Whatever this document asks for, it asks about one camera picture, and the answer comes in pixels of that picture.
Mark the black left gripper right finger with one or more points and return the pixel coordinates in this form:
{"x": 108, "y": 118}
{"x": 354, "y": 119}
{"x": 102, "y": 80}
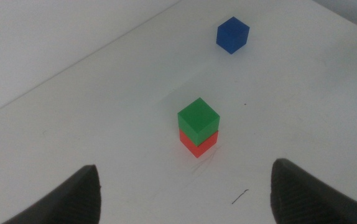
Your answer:
{"x": 299, "y": 199}

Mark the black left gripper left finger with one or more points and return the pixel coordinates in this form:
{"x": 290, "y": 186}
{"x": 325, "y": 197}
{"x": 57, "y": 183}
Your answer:
{"x": 72, "y": 202}

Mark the red cube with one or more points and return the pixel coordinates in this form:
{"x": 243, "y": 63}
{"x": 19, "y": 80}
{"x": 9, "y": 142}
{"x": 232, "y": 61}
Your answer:
{"x": 205, "y": 146}

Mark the green cube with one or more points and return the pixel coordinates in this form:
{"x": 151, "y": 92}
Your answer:
{"x": 198, "y": 119}

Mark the blue cube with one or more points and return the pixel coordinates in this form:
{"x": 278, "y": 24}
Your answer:
{"x": 233, "y": 34}

